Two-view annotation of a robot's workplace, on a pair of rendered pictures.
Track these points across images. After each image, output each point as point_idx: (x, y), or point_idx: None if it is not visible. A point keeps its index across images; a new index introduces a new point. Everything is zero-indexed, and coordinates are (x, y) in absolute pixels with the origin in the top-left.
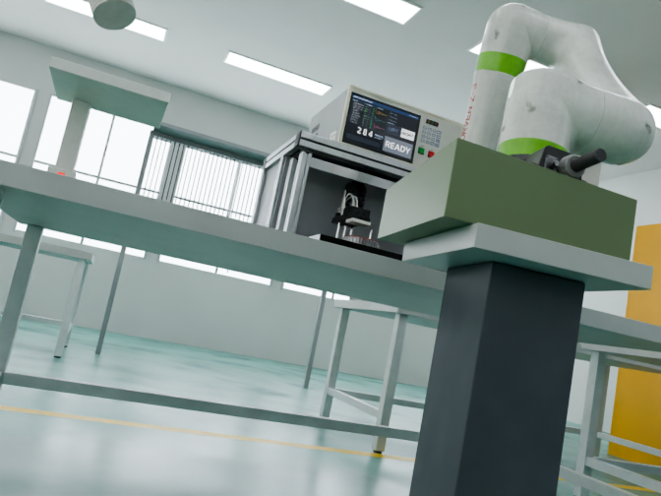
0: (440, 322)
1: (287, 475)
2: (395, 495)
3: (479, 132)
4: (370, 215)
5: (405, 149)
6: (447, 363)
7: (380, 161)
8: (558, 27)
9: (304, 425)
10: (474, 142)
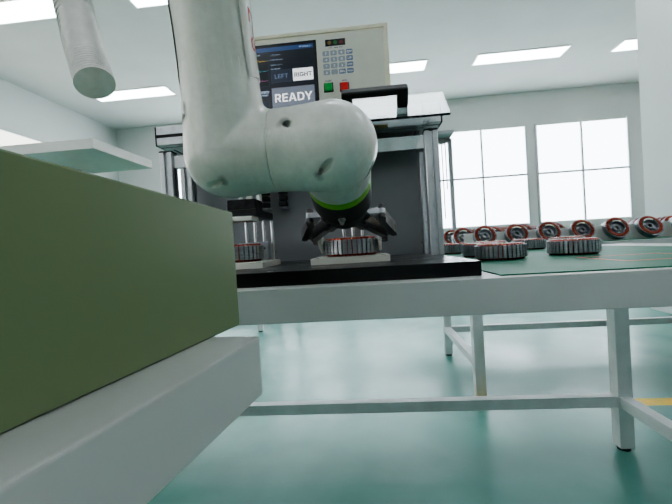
0: None
1: (335, 475)
2: (456, 495)
3: (174, 2)
4: (307, 192)
5: (305, 94)
6: None
7: None
8: None
9: (355, 413)
10: (177, 29)
